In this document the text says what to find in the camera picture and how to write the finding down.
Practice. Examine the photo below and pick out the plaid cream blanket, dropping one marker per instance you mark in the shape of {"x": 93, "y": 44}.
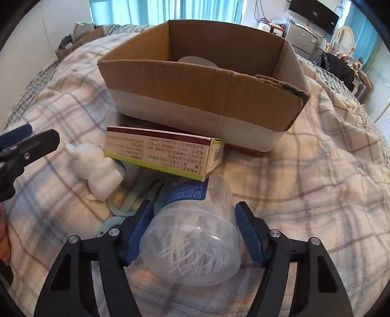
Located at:
{"x": 320, "y": 183}

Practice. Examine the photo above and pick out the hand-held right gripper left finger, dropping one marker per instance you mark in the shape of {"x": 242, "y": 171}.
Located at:
{"x": 140, "y": 234}

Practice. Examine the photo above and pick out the white plush toy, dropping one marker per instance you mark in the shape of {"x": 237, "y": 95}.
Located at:
{"x": 97, "y": 170}

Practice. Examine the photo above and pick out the silver cabinet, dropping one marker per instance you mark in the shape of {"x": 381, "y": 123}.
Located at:
{"x": 300, "y": 41}

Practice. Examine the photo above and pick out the teal window curtain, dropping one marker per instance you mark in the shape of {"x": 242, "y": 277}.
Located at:
{"x": 365, "y": 36}
{"x": 137, "y": 12}

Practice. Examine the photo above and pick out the white orange appliance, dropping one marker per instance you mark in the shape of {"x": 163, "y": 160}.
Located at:
{"x": 271, "y": 29}

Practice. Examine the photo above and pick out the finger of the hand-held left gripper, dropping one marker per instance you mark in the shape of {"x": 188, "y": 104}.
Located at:
{"x": 16, "y": 134}
{"x": 36, "y": 144}

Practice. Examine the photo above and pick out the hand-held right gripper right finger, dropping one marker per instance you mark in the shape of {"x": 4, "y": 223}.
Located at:
{"x": 249, "y": 233}

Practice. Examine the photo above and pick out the light blue plastic item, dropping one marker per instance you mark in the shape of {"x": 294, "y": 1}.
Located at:
{"x": 117, "y": 211}

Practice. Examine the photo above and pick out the white green medicine carton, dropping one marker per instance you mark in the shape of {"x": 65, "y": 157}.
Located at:
{"x": 158, "y": 151}

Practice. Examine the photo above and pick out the white framed oval mirror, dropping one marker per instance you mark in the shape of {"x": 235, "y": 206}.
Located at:
{"x": 344, "y": 38}

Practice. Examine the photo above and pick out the clear jar of floss picks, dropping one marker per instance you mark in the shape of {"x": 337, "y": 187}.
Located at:
{"x": 198, "y": 243}

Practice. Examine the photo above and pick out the brown cardboard box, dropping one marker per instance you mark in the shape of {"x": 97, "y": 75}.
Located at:
{"x": 210, "y": 100}

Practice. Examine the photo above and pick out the dark clothing pile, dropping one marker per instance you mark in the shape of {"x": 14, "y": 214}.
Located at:
{"x": 336, "y": 70}

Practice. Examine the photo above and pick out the black flat screen television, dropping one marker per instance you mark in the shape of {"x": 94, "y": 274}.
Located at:
{"x": 315, "y": 13}

